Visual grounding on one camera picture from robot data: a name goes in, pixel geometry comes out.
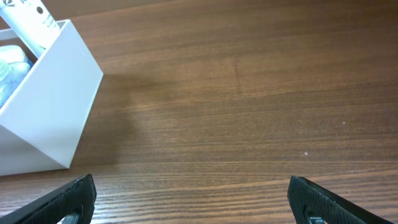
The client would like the beige open cardboard box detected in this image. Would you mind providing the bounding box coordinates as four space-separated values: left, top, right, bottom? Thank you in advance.
1 20 103 175

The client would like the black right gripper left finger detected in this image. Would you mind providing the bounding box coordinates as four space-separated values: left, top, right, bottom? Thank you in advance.
1 174 96 224

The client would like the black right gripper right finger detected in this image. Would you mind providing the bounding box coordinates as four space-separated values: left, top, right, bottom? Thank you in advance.
287 175 392 224

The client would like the white floral cream tube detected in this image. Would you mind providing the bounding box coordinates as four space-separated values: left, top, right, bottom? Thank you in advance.
1 0 61 58

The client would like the dark blue sanitizer bottle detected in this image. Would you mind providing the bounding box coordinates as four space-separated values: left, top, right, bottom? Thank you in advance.
1 45 33 107

